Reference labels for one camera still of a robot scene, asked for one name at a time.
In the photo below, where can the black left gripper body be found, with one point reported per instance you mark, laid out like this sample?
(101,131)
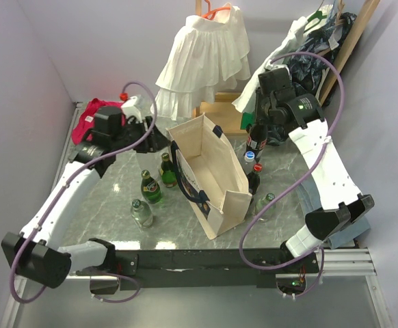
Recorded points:
(135,130)

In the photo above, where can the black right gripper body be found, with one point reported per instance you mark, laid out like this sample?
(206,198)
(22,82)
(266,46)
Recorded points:
(263,107)

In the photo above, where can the large cola bottle red cap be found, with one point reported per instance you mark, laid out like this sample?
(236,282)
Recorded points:
(257,138)

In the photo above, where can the beige canvas tote bag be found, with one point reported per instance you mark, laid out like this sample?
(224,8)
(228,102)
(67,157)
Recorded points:
(209,175)

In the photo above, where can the clear plastic bottle blue cap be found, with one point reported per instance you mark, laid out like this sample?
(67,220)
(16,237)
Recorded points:
(150,162)
(248,162)

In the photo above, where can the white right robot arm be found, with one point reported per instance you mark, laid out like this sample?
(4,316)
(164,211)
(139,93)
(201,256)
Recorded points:
(342,202)

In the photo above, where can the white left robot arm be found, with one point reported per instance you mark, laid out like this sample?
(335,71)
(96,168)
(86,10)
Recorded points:
(36,252)

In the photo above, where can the folded pink shirt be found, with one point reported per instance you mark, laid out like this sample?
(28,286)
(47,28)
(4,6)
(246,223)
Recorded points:
(86,120)

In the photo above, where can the white shirt on hanger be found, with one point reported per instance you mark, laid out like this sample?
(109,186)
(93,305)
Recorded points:
(245,103)

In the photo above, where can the green garment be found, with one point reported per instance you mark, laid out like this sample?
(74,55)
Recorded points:
(247,119)

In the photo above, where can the dark blue patterned garment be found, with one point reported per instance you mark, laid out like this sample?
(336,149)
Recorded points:
(307,66)

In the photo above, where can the green glass bottle labelled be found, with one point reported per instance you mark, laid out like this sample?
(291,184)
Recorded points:
(150,188)

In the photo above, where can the green glass bottle gold cap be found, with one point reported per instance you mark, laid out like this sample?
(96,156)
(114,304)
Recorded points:
(167,174)

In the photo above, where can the white ruffled dress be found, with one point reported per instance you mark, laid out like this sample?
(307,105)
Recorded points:
(207,57)

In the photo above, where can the green clothes hanger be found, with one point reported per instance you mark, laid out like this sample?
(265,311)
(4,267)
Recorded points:
(315,20)

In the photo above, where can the small cola bottle red cap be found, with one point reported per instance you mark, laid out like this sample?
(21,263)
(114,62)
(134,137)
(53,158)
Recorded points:
(254,179)

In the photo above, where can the orange clothes hanger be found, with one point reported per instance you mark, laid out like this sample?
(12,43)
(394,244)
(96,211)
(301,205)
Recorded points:
(210,13)

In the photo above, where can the folded light blue cloth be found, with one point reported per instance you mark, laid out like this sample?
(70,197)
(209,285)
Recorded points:
(308,195)

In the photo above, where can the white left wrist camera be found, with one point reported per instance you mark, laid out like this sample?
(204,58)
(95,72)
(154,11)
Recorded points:
(132,106)

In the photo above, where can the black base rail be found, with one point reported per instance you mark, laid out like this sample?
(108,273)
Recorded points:
(180,268)

